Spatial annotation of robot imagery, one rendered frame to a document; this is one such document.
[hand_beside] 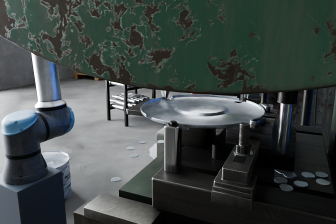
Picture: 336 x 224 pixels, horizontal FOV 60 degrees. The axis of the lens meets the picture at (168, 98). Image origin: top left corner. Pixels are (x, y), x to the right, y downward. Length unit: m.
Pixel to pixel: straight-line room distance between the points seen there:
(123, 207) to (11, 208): 0.67
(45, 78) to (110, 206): 0.70
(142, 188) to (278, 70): 0.49
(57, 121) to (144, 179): 0.60
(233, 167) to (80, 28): 0.33
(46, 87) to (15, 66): 4.82
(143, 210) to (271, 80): 0.43
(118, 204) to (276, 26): 0.48
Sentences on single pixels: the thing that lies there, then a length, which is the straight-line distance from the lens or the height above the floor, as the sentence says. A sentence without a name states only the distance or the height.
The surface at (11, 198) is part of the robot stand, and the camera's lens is 1.17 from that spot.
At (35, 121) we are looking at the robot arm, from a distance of 1.13.
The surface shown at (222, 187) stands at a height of 0.73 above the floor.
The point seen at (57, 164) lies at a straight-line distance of 1.82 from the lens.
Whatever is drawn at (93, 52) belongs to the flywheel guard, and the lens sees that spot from 0.23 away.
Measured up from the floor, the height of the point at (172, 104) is 0.78.
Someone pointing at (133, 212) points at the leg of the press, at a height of 0.64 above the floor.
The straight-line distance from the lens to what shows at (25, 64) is 6.13.
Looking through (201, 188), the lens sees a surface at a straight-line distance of 0.52.
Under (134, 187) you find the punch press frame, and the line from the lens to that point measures 0.64.
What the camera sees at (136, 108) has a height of 0.78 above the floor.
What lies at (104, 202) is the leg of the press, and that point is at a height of 0.64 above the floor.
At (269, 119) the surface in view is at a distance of 0.66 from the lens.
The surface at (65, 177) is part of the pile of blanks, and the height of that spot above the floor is 0.13.
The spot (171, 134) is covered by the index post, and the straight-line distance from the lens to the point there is 0.53.
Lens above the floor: 0.96
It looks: 13 degrees down
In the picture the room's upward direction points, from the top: straight up
